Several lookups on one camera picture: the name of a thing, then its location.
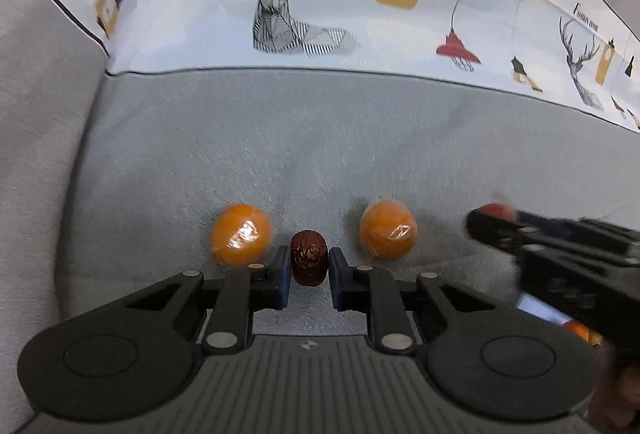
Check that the dark red date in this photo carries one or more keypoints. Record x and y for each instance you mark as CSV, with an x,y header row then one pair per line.
x,y
309,256

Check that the grey sofa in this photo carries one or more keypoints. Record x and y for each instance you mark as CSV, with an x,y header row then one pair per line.
x,y
350,139

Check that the blue plate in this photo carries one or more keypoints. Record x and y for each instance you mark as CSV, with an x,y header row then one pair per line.
x,y
537,306

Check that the plastic-wrapped red fruit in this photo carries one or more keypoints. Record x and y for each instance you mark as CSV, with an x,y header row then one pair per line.
x,y
495,210

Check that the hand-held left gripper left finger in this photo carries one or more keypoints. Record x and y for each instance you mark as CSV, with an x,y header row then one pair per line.
x,y
285,279

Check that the plastic-wrapped orange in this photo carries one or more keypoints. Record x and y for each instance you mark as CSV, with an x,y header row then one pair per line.
x,y
240,234
387,229

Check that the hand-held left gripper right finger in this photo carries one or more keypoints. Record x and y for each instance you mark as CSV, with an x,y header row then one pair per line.
x,y
336,281

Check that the bare orange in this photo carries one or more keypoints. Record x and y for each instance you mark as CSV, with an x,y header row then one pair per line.
x,y
580,331

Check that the grey white lamp-print pillow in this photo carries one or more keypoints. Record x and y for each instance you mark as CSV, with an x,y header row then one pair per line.
x,y
40,114

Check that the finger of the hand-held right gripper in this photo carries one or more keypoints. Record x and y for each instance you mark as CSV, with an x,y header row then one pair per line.
x,y
500,231
575,224

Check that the person's right hand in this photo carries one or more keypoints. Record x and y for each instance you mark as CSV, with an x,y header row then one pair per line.
x,y
620,389

